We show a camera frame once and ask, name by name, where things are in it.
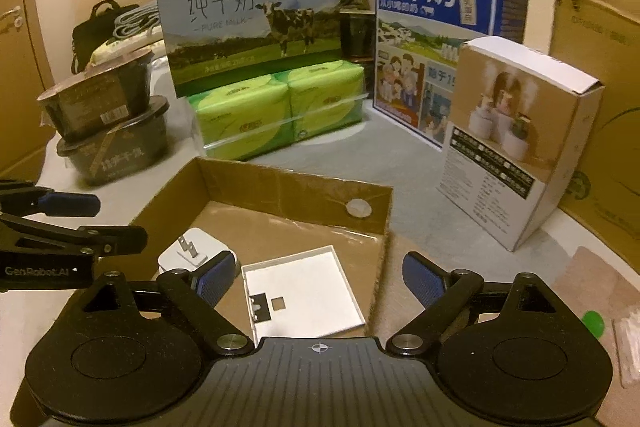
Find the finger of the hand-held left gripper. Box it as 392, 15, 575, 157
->
0, 213, 148, 258
0, 179, 101, 217

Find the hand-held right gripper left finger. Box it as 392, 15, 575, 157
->
82, 251, 253, 355

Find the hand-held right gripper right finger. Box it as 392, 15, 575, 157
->
387, 251, 553, 355

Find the white charger with prongs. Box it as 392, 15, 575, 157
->
157, 227, 241, 278

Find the white plastic tray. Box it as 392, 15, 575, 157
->
241, 245, 368, 348

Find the dark instant noodle bowl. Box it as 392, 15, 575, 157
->
37, 49, 155, 140
56, 96, 170, 186

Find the white and tan humidifier box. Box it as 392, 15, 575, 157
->
436, 36, 606, 253

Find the pale yellow packet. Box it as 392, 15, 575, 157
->
90, 38, 151, 68

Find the green tissue pack bundle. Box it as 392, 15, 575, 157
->
187, 61, 368, 160

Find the black laptop bag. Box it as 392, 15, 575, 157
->
71, 0, 141, 72

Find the white spool with green cap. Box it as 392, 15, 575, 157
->
582, 311, 606, 338

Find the clear plastic packet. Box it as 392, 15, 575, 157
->
612, 317, 640, 388

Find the large brown cardboard box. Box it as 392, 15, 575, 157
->
547, 0, 640, 243

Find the dark blue milk carton box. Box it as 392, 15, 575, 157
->
372, 0, 531, 150

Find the light blue milk carton box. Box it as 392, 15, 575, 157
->
152, 0, 343, 98

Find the dark gift bag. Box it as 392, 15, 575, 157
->
340, 0, 377, 62

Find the grey power strip cable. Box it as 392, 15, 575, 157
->
112, 4, 166, 40

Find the door handle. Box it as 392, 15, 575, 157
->
0, 4, 23, 30

